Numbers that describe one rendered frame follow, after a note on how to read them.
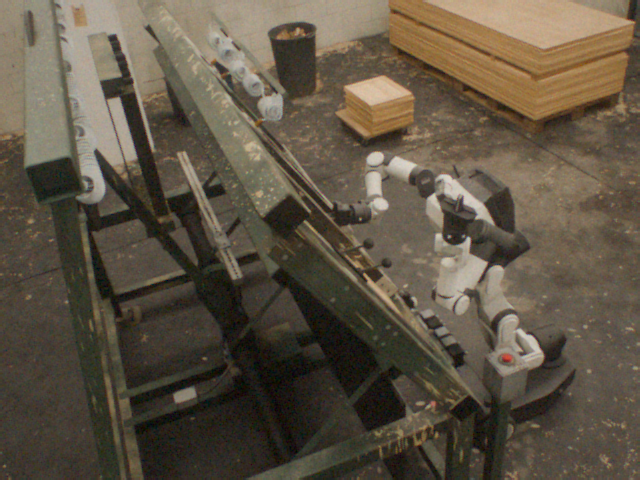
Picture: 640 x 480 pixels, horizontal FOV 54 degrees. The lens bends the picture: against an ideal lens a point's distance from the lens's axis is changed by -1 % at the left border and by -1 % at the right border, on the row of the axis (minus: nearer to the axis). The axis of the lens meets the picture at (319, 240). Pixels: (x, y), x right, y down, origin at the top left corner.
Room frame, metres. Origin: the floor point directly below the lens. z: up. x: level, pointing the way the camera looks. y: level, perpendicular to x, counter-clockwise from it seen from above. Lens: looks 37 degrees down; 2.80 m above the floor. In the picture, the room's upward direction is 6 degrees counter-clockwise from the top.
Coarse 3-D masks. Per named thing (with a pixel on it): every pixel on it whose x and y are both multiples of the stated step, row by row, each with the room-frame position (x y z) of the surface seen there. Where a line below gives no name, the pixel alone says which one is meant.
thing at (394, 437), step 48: (192, 192) 3.33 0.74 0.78; (192, 240) 2.96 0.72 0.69; (144, 288) 3.27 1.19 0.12; (288, 288) 2.99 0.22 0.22; (288, 336) 2.52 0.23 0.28; (336, 336) 2.19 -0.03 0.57; (240, 384) 2.28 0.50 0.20; (384, 384) 1.67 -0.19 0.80; (288, 432) 1.58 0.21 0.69; (384, 432) 1.46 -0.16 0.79; (432, 432) 1.46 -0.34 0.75
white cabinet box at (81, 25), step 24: (72, 0) 5.29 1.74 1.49; (96, 0) 5.36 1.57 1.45; (72, 24) 5.27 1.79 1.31; (96, 24) 5.34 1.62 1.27; (120, 24) 5.41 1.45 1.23; (96, 72) 5.29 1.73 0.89; (96, 96) 5.27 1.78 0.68; (96, 120) 5.25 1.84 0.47; (120, 120) 5.32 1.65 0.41; (144, 120) 5.40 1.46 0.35
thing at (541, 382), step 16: (544, 336) 2.24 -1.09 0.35; (560, 336) 2.24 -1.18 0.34; (480, 352) 2.35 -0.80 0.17; (544, 352) 2.19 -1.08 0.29; (560, 352) 2.22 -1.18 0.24; (464, 368) 2.23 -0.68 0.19; (480, 368) 2.24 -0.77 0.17; (544, 368) 2.18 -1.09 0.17; (560, 368) 2.17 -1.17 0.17; (480, 384) 2.11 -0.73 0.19; (528, 384) 2.10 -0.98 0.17; (544, 384) 2.08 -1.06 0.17; (560, 384) 2.08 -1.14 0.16; (480, 400) 2.00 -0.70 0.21; (512, 400) 2.01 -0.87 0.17; (528, 400) 2.00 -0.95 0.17; (544, 400) 2.01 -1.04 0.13; (480, 416) 1.92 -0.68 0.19; (512, 416) 1.96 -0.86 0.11; (528, 416) 1.99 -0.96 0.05
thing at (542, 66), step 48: (432, 0) 6.54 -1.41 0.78; (480, 0) 6.38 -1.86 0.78; (528, 0) 6.22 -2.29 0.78; (432, 48) 6.40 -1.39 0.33; (480, 48) 5.68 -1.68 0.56; (528, 48) 5.10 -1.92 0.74; (576, 48) 5.09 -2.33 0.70; (624, 48) 5.31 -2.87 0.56; (480, 96) 5.79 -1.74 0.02; (528, 96) 5.04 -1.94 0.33; (576, 96) 5.12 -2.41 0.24
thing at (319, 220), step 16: (272, 96) 2.01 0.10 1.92; (240, 112) 1.90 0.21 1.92; (272, 112) 1.98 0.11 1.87; (256, 128) 1.93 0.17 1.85; (288, 176) 1.97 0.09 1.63; (304, 192) 2.00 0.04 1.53; (320, 208) 2.04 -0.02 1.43; (320, 224) 1.99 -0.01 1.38; (336, 240) 2.01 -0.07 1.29; (352, 256) 2.03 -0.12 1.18; (368, 272) 2.05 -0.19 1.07; (384, 288) 2.07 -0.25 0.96
